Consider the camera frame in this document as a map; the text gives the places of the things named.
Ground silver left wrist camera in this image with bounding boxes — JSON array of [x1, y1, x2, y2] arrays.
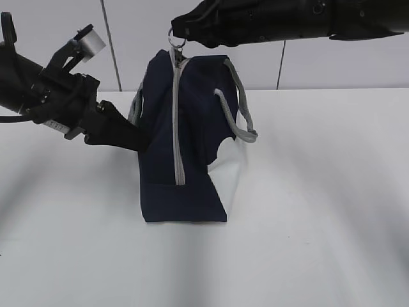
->
[[47, 24, 107, 74]]

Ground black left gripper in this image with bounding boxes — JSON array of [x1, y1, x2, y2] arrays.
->
[[30, 74, 150, 152]]

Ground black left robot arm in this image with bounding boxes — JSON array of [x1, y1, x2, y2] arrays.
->
[[1, 12, 150, 152]]

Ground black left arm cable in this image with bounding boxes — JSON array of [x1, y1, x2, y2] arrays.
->
[[0, 114, 35, 124]]

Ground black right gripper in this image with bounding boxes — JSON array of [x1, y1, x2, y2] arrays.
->
[[171, 1, 332, 48]]

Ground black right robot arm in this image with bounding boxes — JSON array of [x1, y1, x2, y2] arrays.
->
[[171, 0, 408, 49]]

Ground navy and white lunch bag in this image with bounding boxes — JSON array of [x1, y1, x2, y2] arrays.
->
[[128, 43, 258, 223]]

